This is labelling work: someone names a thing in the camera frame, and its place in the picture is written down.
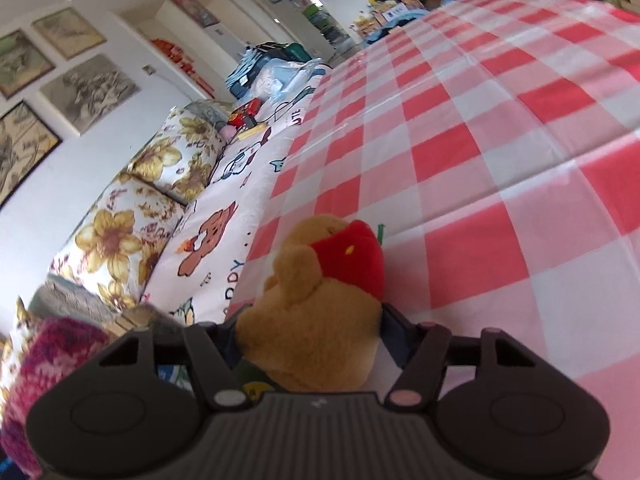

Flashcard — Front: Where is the red white checkered tablecloth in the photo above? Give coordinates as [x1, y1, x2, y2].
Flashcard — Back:
[225, 0, 640, 480]

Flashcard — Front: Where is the white blue carton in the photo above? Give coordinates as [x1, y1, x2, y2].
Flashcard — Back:
[380, 2, 416, 21]

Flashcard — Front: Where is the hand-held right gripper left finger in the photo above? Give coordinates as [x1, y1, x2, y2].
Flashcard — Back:
[97, 305, 253, 409]

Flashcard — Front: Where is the brown teddy bear plush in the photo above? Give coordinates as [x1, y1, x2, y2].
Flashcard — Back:
[235, 214, 388, 393]

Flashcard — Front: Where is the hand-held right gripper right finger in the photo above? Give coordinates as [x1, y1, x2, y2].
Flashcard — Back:
[382, 302, 546, 409]

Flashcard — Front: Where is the framed tree drawing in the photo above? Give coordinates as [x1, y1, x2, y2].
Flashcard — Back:
[32, 7, 107, 61]

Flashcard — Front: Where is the red hanging knot decoration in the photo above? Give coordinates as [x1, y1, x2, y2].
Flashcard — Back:
[152, 37, 216, 98]

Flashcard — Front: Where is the sofa with cartoon print cover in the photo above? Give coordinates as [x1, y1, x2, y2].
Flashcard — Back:
[0, 60, 331, 341]

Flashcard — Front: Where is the small floral sofa cushion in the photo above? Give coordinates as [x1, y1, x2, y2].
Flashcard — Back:
[127, 107, 226, 203]

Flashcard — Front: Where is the unframed pencil sketch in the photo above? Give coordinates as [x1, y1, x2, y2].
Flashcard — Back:
[40, 54, 141, 136]

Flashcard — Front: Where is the black framed drawing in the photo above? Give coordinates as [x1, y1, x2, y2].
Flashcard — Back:
[0, 101, 63, 208]

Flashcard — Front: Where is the pink knitted hat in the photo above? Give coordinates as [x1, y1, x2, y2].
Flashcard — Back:
[0, 317, 111, 478]

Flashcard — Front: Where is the framed pink portrait picture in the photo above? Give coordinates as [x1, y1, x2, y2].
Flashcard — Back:
[172, 0, 221, 28]

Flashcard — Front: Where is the framed portrait drawing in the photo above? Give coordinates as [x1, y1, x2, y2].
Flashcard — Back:
[0, 30, 56, 100]

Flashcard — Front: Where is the red box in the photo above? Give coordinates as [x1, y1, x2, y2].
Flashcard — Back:
[227, 100, 263, 128]

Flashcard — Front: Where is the large floral sofa cushion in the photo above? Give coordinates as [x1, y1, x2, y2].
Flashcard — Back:
[50, 177, 188, 311]

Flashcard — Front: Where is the blue plastic wrapped bundle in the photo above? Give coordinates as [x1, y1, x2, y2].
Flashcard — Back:
[225, 55, 331, 103]

